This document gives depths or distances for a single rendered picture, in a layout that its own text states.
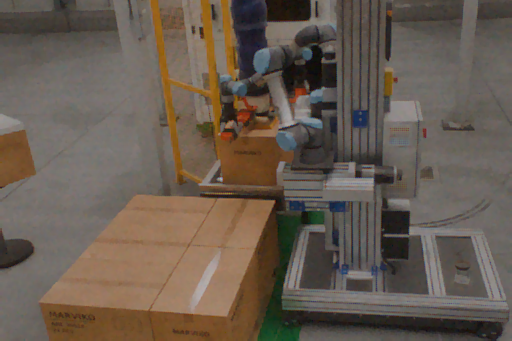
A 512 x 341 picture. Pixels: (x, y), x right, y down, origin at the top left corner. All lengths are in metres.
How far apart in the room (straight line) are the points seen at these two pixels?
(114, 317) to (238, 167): 1.38
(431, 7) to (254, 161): 8.82
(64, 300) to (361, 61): 1.97
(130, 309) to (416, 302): 1.57
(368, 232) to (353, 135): 0.63
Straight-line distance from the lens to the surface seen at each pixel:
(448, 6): 12.32
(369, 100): 3.18
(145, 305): 3.03
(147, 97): 4.68
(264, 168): 3.87
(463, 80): 6.47
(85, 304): 3.15
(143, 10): 4.55
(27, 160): 4.54
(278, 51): 3.01
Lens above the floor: 2.32
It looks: 25 degrees down
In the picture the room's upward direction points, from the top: 4 degrees counter-clockwise
